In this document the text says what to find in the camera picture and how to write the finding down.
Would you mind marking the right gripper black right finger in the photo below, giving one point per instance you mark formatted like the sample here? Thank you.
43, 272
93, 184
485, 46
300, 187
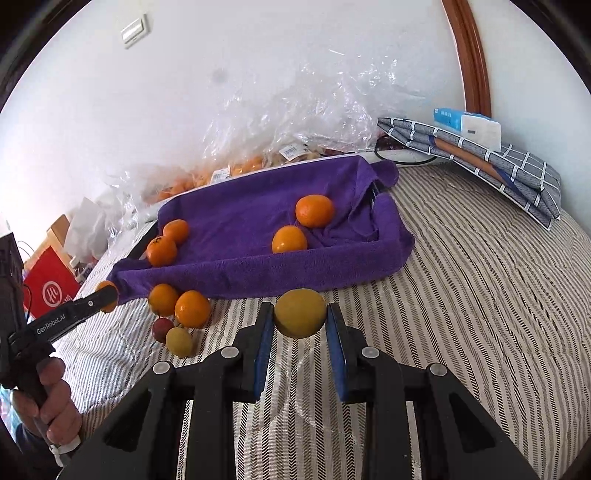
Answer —
411, 412

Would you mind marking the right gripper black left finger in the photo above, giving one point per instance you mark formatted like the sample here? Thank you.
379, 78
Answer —
187, 411

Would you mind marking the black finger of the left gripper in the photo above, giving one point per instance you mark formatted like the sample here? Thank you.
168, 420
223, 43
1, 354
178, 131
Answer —
56, 323

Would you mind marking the yellow-green plum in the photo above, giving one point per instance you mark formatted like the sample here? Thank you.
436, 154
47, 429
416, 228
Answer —
300, 313

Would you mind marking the small orange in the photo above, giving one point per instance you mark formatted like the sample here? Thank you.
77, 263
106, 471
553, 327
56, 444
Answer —
177, 231

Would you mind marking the oval orange citrus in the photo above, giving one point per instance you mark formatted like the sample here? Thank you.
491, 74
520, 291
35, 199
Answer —
288, 238

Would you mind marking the large orange mandarin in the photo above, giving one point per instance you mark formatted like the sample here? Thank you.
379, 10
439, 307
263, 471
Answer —
314, 211

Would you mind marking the person's left hand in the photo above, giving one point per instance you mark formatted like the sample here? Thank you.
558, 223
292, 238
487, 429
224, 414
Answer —
59, 413

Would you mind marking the red paper bag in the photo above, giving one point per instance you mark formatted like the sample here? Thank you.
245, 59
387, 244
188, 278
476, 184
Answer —
48, 284

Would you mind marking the small green plum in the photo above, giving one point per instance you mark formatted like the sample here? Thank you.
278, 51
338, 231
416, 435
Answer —
179, 342

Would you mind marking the white plastic bag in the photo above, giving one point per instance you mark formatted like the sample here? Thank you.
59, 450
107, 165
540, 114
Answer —
88, 233

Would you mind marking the small red plum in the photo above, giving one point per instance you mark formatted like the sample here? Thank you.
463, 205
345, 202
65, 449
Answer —
160, 328

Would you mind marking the orange mandarin back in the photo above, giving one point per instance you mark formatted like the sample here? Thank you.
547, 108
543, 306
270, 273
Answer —
162, 300

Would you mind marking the purple towel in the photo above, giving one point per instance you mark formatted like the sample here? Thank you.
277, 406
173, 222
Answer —
228, 252

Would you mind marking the blue checked folded cloth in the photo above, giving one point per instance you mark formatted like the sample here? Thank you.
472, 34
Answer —
525, 179

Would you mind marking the bagged oranges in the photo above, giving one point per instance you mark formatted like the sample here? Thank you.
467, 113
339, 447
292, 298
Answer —
203, 176

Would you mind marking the blue white tissue pack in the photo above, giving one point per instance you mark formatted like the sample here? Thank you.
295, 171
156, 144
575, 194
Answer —
476, 127

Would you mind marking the clear plastic bags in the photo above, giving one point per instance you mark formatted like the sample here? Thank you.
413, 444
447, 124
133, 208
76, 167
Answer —
332, 106

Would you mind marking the white wall switch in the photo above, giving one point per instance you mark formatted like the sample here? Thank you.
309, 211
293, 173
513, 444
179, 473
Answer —
134, 31

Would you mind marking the brown wooden door frame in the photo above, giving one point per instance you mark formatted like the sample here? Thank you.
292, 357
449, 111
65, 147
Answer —
471, 56

